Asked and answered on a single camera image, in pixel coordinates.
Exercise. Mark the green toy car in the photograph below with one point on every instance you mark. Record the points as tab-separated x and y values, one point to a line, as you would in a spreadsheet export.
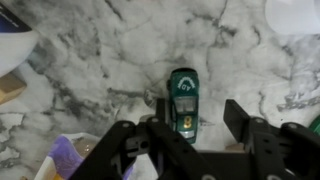
184	90

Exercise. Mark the purple snack packet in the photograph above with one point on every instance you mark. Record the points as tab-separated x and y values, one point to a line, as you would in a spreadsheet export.
65	156

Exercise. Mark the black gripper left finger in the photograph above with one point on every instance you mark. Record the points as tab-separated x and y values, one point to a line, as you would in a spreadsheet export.
140	150

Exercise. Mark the long wooden block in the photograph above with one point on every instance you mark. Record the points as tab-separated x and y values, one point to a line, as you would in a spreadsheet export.
11	87

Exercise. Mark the white bottle blue cap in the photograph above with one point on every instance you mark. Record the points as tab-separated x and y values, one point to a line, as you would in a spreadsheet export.
15	50

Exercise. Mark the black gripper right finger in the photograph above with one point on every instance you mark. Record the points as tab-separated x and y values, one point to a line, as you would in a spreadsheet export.
276	150

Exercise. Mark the clear plastic cup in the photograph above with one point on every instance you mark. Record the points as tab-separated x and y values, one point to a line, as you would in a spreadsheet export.
293	16

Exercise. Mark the small wooden block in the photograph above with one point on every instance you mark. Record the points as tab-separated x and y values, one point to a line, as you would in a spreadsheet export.
235	147

